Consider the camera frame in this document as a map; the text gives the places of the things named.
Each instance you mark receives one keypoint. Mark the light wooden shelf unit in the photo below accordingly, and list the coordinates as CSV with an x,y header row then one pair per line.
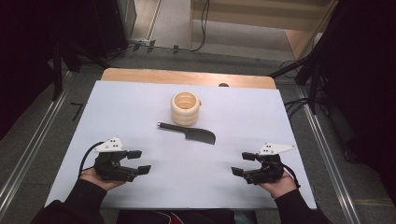
x,y
243,15

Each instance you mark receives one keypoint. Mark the dark cabinet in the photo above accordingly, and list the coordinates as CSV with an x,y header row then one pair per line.
x,y
115,25

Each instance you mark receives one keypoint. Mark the person's left hand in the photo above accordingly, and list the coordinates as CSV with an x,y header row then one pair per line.
x,y
99,182

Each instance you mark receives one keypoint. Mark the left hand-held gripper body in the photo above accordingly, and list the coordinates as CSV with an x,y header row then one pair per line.
x,y
109,168

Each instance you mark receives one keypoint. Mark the power strip with plugs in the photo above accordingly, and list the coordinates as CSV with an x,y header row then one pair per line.
x,y
141,42

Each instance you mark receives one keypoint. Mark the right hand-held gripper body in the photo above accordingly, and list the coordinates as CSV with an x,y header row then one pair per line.
x,y
269,169

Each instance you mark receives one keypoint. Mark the metal floor rail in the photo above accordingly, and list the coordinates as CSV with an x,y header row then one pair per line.
x,y
330,155
31,149

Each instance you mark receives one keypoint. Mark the wooden table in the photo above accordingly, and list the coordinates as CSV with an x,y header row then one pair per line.
x,y
155,76

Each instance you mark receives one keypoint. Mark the cream ribbed wooden holder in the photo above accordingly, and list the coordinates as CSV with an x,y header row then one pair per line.
x,y
185,116

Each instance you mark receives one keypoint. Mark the person's right hand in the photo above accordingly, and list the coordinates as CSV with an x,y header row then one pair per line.
x,y
280,186

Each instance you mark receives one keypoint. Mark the black spatula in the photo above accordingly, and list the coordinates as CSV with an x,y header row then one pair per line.
x,y
194,133

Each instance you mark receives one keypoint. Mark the black tripod stand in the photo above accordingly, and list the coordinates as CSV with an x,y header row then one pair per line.
x,y
313,71

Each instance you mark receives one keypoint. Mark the black angled floor tape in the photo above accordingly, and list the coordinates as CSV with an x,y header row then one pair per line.
x,y
76,110

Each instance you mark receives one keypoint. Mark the white board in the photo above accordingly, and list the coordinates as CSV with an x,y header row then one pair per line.
x,y
174,180

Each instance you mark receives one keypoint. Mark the black metal stand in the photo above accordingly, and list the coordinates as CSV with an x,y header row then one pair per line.
x,y
57,71

